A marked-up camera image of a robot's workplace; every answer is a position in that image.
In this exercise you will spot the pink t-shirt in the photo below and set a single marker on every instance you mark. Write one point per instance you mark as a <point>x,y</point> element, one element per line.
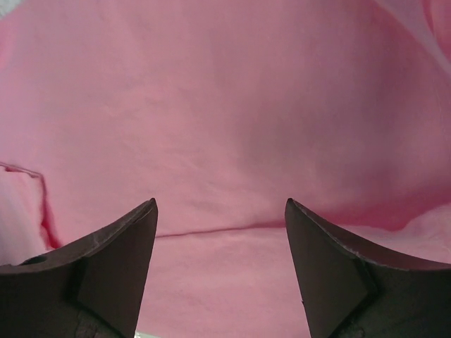
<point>222,111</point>

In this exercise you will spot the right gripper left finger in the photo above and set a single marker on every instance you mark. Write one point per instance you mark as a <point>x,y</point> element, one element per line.
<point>92,287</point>

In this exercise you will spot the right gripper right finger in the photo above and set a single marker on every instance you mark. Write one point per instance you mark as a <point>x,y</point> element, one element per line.
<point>352,287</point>

